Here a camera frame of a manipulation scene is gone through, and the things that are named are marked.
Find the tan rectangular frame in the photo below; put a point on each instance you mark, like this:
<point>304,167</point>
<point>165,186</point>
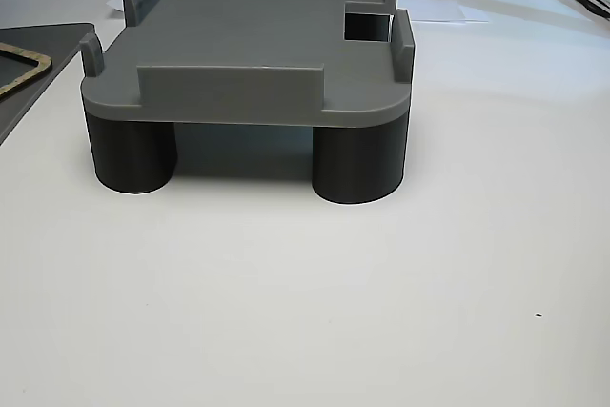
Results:
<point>44,63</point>

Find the gray holder platform with legs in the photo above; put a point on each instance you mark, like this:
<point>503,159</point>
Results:
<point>248,35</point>

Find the dark gray flat tray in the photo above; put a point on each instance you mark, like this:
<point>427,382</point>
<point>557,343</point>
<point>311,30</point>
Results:
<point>62,45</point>

